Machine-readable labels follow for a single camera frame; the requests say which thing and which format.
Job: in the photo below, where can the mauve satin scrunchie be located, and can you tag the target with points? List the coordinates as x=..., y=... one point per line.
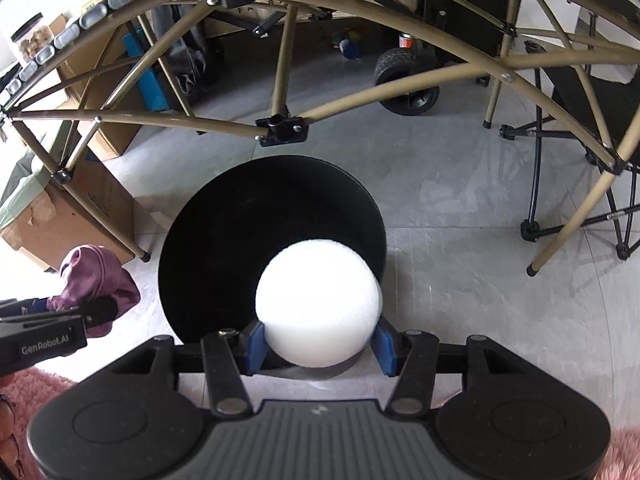
x=95, y=275

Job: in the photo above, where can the black round bin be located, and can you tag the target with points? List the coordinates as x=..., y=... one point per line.
x=250, y=220

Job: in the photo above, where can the blue box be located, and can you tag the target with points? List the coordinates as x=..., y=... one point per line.
x=150, y=80

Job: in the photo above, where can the red and white can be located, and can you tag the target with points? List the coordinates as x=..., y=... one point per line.
x=406, y=40

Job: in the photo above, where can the small blue toy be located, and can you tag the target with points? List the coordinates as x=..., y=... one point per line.
x=349, y=49

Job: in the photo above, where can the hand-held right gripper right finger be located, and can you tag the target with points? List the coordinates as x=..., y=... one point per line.
x=387, y=352

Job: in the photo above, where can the black folding chair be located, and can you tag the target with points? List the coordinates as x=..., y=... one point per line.
x=605, y=105

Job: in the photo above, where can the crumpled grey plastic bag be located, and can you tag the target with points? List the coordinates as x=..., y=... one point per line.
x=190, y=70

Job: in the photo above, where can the grey-green plastic liner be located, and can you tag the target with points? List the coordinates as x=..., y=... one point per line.
x=25, y=185

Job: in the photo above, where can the tan folding table frame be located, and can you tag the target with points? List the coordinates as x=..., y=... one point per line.
x=284, y=60

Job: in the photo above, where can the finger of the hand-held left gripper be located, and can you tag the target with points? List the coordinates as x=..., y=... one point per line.
x=27, y=306
x=97, y=312

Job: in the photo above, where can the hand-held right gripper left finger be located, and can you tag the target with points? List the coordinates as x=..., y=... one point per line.
x=255, y=350

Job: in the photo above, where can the black wagon wheel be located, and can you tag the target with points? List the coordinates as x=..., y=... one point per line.
x=405, y=80

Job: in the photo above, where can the pink fluffy fabric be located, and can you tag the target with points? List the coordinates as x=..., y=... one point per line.
x=35, y=400

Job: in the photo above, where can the clear snack jar black lid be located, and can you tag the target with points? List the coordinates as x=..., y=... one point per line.
x=32, y=40

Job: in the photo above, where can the large open cardboard box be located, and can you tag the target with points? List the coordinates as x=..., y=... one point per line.
x=95, y=85

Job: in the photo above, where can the cardboard box with liner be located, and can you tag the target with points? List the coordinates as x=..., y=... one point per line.
x=80, y=210

